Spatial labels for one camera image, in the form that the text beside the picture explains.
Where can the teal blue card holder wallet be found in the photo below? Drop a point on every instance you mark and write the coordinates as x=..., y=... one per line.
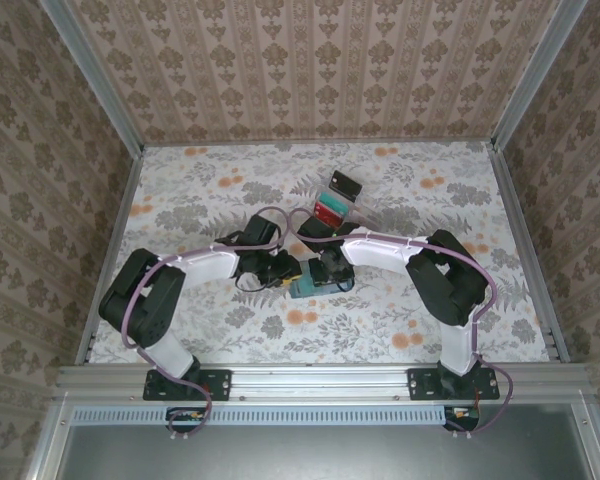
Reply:
x=300, y=290

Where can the black VIP card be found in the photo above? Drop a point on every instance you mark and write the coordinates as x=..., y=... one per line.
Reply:
x=347, y=185

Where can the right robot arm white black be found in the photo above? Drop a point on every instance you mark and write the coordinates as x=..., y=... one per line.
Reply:
x=375, y=252

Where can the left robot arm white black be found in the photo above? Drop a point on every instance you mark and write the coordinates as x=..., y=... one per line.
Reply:
x=207, y=264

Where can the red VIP card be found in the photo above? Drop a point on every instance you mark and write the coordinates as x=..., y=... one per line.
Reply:
x=330, y=215

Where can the clear acrylic card stand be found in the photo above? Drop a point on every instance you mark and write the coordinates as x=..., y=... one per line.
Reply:
x=363, y=210

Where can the small controller board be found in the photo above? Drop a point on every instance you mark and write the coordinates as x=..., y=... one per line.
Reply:
x=185, y=415
x=462, y=415

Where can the grey metal sheet panel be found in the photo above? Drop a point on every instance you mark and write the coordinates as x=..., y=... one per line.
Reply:
x=305, y=455

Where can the aluminium front rail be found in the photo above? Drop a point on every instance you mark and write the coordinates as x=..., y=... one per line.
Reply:
x=320, y=382

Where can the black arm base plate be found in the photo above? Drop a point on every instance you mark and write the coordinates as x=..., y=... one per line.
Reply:
x=422, y=384
x=220, y=385

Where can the aluminium side rail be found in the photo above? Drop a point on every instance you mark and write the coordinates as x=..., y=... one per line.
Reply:
x=514, y=210
x=120, y=210

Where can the aluminium corner post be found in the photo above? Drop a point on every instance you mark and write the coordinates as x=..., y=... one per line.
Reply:
x=536, y=75
x=97, y=75

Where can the aluminium lower frame bar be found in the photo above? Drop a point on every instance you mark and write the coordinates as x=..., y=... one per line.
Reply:
x=592, y=445
x=47, y=445

